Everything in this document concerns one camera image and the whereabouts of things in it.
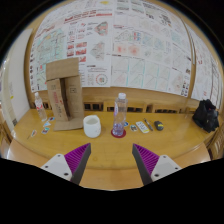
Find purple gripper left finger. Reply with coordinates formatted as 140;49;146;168
42;143;91;185

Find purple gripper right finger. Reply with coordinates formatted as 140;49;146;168
132;144;181;185

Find clear bottle purple label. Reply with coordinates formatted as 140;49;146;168
112;93;128;137

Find black pen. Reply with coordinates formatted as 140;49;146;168
144;118;153;131

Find small black device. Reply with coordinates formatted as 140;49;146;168
154;121;164;131

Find white remote control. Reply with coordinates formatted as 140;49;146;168
136;121;149;134

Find red round coaster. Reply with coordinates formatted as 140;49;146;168
110;128;127;139

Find small colourful sticker card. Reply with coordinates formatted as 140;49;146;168
41;127;50;134

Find white ceramic cup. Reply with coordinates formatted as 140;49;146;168
83;115;101;138

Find clear bottle red label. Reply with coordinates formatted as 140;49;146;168
35;92;47;122

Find black bag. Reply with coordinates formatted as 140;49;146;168
192;99;219;133

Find brown cardboard box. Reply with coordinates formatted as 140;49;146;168
46;58;84;131

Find white standing air conditioner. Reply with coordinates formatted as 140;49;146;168
1;29;32;130

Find right side wall posters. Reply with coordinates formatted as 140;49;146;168
187;27;223;109

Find wall of printed posters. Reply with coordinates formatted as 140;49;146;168
30;0;191;97

